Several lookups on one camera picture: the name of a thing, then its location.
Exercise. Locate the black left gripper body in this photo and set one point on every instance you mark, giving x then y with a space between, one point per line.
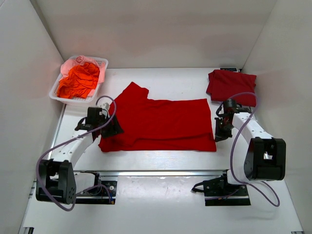
110 128

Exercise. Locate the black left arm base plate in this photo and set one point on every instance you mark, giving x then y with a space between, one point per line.
99 195

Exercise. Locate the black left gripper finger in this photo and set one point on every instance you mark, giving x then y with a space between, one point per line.
115 127
106 132

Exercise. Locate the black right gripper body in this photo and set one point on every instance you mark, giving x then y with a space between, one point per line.
220 129

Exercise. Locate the bright red t shirt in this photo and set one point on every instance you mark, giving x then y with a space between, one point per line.
148 124

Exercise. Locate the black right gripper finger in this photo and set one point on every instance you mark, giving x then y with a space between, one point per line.
218 130
223 135

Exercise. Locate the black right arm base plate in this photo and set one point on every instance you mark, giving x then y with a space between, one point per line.
219 192

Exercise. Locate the folded dark red t shirt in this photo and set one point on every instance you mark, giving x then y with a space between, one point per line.
224 84

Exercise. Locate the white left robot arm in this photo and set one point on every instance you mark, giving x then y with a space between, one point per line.
56 180

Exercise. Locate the orange t shirt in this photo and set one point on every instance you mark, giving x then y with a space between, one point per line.
78 80

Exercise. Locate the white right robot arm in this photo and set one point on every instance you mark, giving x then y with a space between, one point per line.
265 159

